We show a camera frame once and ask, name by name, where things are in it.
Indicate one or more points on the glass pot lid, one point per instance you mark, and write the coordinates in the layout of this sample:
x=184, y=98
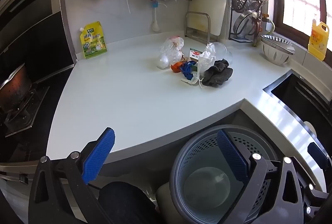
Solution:
x=243, y=23

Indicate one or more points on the metal cutting board rack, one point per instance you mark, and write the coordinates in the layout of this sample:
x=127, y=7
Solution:
x=208, y=29

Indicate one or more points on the white colander bowl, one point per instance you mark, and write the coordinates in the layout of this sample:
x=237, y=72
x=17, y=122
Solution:
x=275, y=58

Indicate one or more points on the clear plastic cup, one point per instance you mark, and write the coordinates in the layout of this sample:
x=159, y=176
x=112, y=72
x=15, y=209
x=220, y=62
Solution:
x=223, y=50

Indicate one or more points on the black range hood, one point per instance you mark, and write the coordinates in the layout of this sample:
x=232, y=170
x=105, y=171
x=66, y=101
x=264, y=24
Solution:
x=31, y=32

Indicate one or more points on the white paper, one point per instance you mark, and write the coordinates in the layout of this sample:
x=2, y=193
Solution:
x=206, y=60

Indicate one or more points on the blue wrapper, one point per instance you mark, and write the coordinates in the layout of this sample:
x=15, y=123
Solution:
x=188, y=70

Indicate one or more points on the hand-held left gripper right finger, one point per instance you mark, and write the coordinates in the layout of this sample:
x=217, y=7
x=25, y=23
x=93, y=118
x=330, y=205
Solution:
x=232, y=154

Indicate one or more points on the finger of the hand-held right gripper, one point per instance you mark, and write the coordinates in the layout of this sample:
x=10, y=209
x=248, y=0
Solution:
x=317, y=155
x=316, y=194

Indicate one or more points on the white plastic strip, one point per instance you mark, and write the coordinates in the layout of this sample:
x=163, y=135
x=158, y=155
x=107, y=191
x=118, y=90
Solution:
x=128, y=1

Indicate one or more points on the clear plastic bag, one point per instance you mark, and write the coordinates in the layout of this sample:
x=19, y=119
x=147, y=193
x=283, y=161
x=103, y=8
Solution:
x=168, y=50

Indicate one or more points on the patterned bowl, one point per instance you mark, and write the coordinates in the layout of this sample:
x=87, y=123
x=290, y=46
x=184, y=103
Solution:
x=275, y=38

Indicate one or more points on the dark grey cloth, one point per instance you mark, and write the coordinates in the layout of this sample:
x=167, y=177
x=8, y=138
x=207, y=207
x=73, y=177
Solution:
x=217, y=73

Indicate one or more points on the yellow spout pouch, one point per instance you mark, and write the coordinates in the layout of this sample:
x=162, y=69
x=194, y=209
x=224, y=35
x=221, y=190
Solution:
x=94, y=42

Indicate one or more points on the black sink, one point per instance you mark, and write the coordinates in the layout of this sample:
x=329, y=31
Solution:
x=293, y=92

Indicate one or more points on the grey perforated plastic basket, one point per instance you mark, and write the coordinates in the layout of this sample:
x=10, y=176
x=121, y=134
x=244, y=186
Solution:
x=207, y=141

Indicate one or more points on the white brush blue collar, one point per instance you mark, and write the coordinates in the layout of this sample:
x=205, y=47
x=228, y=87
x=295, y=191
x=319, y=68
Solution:
x=155, y=19

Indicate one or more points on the orange peel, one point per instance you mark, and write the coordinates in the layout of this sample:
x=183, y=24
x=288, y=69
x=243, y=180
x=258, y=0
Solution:
x=176, y=67

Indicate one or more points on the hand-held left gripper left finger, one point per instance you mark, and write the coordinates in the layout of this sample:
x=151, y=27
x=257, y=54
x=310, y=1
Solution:
x=99, y=154

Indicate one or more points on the yellow detergent bottle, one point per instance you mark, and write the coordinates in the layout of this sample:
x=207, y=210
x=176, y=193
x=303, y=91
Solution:
x=317, y=42

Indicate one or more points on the white green drink carton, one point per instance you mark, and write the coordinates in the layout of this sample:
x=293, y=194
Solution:
x=195, y=54

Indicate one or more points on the black gas stove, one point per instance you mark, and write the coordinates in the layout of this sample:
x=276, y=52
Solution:
x=23, y=120

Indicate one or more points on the dark wok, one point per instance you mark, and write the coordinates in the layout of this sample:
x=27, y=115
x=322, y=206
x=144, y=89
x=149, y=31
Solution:
x=15, y=89

